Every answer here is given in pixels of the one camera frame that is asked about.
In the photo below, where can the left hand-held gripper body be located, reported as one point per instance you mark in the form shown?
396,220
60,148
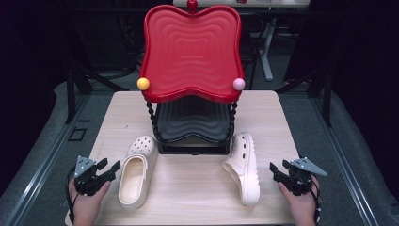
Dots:
87,182

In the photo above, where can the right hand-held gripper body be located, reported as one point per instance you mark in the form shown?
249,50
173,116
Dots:
301,180

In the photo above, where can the cream clog shoe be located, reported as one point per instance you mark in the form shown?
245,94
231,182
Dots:
247,163
135,183

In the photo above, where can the red and black shoe rack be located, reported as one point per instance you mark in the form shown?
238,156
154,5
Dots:
191,53

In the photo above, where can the person's left hand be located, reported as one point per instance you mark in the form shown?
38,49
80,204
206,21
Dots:
86,208

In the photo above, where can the person's right hand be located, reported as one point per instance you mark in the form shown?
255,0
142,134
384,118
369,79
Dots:
302,208

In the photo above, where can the black metal stand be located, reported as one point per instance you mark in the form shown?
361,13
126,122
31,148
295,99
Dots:
327,100
71,94

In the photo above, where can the white desk leg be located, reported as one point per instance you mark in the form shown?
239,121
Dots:
266,53

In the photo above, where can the white desk top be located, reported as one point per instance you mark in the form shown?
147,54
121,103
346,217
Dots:
219,3

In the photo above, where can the grey metal floor rail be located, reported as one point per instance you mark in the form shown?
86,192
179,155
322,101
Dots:
342,160
47,160

